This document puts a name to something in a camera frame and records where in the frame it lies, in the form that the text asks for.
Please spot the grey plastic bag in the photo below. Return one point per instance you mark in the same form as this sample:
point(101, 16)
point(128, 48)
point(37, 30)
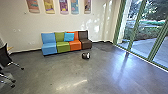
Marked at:
point(86, 56)

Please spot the salmon wall poster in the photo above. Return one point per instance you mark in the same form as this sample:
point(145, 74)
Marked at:
point(33, 5)

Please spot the brown sofa seat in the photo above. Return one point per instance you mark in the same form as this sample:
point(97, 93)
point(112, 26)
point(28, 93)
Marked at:
point(85, 43)

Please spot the yellow wall poster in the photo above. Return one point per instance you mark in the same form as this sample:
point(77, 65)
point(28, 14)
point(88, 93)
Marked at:
point(49, 5)

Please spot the green sofa seat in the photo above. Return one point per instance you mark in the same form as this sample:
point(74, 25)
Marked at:
point(63, 46)

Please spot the light blue cushion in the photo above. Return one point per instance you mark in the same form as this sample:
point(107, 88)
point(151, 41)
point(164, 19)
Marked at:
point(69, 37)

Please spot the green hedge outdoors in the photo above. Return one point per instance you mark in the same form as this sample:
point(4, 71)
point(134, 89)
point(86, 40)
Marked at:
point(143, 31)

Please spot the round wooden table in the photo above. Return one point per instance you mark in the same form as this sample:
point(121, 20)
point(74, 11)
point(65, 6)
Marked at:
point(10, 48)

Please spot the orange sofa seat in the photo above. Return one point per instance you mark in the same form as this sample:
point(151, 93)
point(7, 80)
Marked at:
point(75, 45)

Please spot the pink wall poster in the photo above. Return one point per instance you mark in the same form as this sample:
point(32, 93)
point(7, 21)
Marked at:
point(87, 5)

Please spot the blue sofa seat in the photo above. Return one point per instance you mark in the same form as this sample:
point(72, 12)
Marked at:
point(49, 48)

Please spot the light blue wall poster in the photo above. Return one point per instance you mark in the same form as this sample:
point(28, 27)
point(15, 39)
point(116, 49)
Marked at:
point(74, 6)

